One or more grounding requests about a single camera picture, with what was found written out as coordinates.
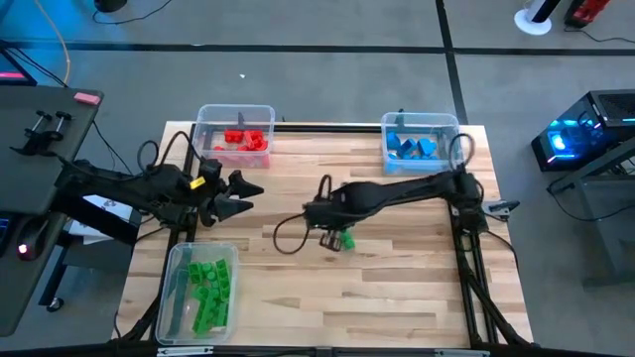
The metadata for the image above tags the black aluminium table frame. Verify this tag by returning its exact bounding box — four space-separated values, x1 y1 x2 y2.
111 121 535 357

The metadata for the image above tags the white fan base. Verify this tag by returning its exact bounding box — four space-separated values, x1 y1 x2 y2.
513 0 554 37

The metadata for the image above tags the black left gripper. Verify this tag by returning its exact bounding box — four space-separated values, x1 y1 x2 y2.
196 157 265 228

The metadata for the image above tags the glowing computer tower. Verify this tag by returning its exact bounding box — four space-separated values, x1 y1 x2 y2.
530 88 635 173

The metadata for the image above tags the grey computer stand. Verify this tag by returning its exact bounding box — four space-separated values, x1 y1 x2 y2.
547 138 635 289

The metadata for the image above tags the black floor cable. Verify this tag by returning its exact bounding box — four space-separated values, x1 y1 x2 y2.
91 0 174 26

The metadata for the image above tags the black side desk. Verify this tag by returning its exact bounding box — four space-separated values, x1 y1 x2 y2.
0 84 105 338

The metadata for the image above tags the yellow hanging cord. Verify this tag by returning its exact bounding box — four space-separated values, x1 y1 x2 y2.
33 0 71 88

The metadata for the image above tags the clear plastic bin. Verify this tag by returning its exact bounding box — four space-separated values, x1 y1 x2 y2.
191 103 277 171
380 111 462 177
155 241 240 347

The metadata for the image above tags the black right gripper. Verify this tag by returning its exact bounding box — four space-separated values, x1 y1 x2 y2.
303 190 351 252

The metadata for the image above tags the red floor object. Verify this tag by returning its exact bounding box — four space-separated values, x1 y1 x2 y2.
564 0 612 29

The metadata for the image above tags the black round stand base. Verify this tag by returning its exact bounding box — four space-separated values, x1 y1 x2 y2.
92 0 129 14

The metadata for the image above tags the white paper sheet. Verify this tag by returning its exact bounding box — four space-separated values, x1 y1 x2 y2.
67 192 136 245

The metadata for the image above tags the pink eraser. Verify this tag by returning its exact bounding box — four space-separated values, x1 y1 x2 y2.
73 91 102 107

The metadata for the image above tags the black arm base cable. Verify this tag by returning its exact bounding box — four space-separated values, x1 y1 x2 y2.
448 132 477 173

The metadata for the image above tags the grey metal bracket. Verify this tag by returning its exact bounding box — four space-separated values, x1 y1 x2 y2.
156 346 215 357
435 348 491 357

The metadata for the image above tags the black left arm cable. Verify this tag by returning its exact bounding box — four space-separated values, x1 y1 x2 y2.
136 129 205 173

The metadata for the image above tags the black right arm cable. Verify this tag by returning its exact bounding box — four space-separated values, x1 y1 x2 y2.
272 174 332 256

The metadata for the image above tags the black computer mouse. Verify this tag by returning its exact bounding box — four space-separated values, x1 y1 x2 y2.
13 216 50 263

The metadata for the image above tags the black clamp tool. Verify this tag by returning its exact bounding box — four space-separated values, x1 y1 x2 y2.
9 109 74 158

